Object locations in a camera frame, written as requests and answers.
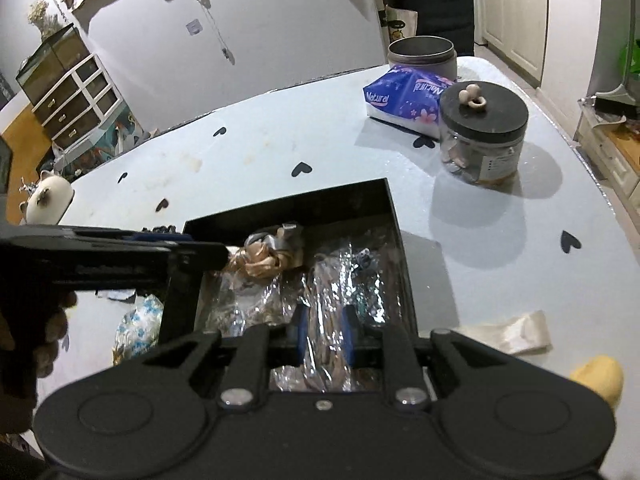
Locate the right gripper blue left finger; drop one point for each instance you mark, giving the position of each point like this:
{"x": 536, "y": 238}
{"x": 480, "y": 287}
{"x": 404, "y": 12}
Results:
{"x": 299, "y": 331}

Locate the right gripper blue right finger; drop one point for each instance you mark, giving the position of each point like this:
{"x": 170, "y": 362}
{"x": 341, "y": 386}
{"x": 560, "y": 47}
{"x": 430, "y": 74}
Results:
{"x": 351, "y": 333}

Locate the silver foil packet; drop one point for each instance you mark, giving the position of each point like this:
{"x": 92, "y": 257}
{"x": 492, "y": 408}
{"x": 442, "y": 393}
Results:
{"x": 352, "y": 275}

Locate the blue floral fabric pouch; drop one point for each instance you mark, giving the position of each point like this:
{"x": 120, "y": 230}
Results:
{"x": 138, "y": 331}

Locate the yellow soft object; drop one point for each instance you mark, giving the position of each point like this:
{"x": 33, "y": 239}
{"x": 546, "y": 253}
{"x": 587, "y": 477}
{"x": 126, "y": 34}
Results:
{"x": 604, "y": 376}

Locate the person's left hand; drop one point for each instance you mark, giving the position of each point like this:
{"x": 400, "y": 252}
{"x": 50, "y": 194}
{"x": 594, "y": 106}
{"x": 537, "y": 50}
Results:
{"x": 31, "y": 331}

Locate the black storage box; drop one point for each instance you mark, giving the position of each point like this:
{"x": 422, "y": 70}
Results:
{"x": 226, "y": 303}

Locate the white ceramic cat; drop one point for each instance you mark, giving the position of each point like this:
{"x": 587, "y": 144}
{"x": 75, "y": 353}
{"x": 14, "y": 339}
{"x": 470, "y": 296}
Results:
{"x": 48, "y": 199}

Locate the beige satin scrunchie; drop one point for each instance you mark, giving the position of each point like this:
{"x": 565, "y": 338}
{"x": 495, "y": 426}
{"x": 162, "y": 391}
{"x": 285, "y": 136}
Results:
{"x": 268, "y": 253}

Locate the glass terrarium tank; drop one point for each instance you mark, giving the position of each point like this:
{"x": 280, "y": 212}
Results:
{"x": 54, "y": 57}

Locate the blue tissue pack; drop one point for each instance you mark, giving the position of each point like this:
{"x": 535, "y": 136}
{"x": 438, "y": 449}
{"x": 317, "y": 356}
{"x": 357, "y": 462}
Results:
{"x": 407, "y": 97}

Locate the clear jar black lid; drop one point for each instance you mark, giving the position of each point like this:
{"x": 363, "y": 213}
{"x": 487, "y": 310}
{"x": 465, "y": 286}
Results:
{"x": 482, "y": 129}

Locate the grey round tin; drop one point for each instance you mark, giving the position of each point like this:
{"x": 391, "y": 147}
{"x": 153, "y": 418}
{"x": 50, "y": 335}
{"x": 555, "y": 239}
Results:
{"x": 434, "y": 54}

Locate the printed tote bag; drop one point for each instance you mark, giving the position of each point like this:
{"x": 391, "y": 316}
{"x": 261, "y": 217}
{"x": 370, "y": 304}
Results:
{"x": 400, "y": 23}

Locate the dark green chair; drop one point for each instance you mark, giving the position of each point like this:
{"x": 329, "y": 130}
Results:
{"x": 451, "y": 19}

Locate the green plastic bag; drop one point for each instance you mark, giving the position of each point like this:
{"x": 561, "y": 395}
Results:
{"x": 629, "y": 61}

